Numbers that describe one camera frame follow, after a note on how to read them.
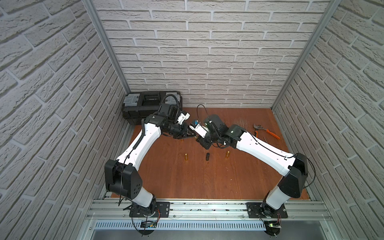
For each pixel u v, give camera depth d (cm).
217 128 57
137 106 97
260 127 107
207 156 88
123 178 42
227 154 90
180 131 68
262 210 65
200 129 65
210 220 71
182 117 73
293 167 43
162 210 74
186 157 89
